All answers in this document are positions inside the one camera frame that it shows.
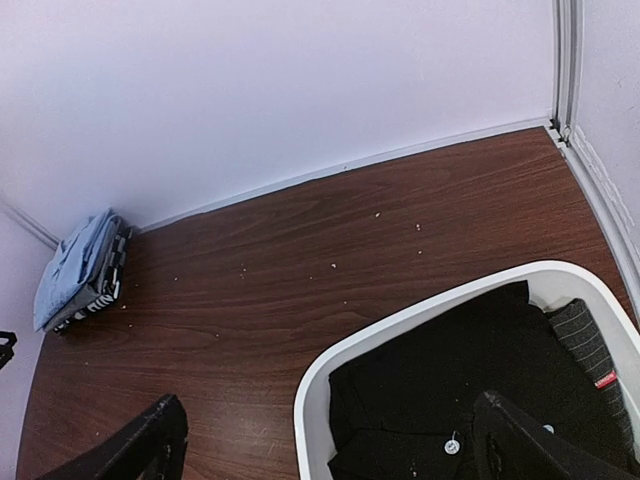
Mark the grey folded shirt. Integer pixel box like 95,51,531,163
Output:
44,286,100,332

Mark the dark pinstriped folded shirt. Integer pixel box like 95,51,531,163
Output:
545,299,636,461

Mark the white plastic laundry basket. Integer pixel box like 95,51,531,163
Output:
293,260,639,479

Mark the aluminium frame post left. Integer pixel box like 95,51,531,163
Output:
1,199,59,250

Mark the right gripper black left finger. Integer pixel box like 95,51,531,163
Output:
43,394,188,479

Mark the black long sleeve shirt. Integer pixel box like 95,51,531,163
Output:
329,281,635,479

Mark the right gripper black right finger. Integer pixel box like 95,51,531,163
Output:
472,391,631,479

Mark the aluminium frame post right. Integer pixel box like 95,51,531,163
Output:
549,1,639,314

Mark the light blue folded shirt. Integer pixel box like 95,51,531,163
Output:
33,208,117,331

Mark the aluminium frame post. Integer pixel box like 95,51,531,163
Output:
1,199,59,250
549,1,639,314

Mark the black white patterned folded shirt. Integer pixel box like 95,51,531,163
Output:
52,215,133,334

